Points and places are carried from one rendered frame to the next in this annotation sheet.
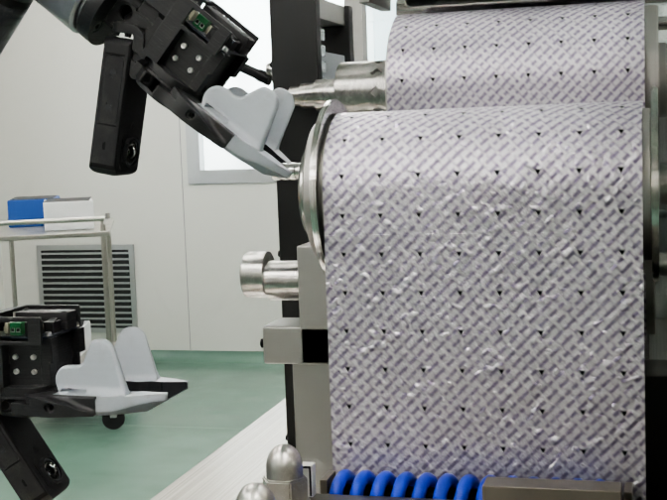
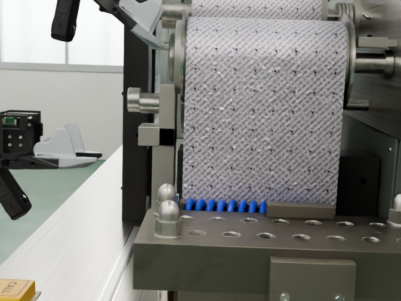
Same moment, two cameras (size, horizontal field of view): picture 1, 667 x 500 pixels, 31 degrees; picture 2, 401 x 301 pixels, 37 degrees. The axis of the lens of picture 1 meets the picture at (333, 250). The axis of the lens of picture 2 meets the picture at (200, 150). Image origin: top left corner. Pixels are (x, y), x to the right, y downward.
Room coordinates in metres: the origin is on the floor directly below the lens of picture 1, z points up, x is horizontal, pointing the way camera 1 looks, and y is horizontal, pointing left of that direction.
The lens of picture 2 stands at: (0.05, 0.20, 1.26)
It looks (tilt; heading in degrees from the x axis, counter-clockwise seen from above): 9 degrees down; 346
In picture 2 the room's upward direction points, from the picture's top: 2 degrees clockwise
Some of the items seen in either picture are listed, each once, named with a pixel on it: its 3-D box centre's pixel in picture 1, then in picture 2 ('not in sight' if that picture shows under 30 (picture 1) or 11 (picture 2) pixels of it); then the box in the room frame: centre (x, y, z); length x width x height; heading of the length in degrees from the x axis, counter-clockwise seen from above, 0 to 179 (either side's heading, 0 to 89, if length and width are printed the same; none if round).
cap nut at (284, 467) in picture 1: (284, 473); (166, 199); (0.86, 0.04, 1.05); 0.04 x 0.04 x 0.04
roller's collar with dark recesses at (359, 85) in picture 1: (370, 92); (178, 12); (1.23, -0.04, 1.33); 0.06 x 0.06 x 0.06; 75
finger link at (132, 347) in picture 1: (135, 361); (72, 142); (0.99, 0.17, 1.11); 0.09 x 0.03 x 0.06; 84
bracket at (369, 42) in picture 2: not in sight; (373, 41); (0.91, -0.29, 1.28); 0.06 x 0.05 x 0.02; 75
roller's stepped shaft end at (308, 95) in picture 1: (313, 95); not in sight; (1.25, 0.01, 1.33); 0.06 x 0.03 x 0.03; 75
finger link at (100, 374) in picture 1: (106, 375); (64, 147); (0.94, 0.18, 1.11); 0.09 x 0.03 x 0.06; 66
